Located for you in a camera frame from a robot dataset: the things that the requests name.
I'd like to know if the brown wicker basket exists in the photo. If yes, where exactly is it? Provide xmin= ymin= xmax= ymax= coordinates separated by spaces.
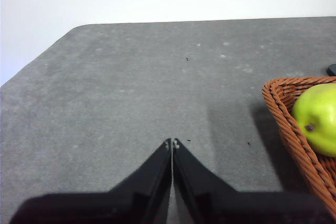
xmin=261 ymin=76 xmax=336 ymax=213

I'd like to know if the green apple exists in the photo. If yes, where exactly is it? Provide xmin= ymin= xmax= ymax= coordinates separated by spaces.
xmin=291 ymin=83 xmax=336 ymax=158

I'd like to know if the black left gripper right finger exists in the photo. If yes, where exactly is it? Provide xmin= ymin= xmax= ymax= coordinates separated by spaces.
xmin=172 ymin=137 xmax=336 ymax=224

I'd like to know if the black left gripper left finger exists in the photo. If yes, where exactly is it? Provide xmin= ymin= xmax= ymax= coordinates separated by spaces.
xmin=9 ymin=137 xmax=172 ymax=224

